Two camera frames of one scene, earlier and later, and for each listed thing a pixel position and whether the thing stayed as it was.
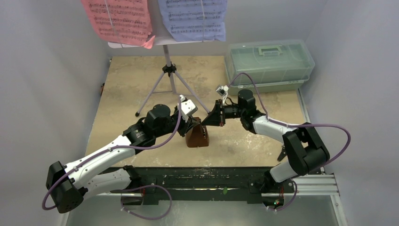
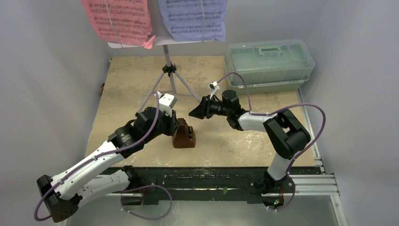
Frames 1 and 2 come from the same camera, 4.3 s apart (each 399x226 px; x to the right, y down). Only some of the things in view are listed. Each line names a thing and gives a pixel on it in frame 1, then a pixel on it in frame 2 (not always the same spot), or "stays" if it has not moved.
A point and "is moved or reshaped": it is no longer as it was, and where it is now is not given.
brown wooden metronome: x=197 y=136 is moved or reshaped
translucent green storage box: x=262 y=65 stays
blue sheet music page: x=199 y=20 stays
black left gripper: x=187 y=126 → x=173 y=122
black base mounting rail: x=150 y=184 stays
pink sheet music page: x=127 y=22 stays
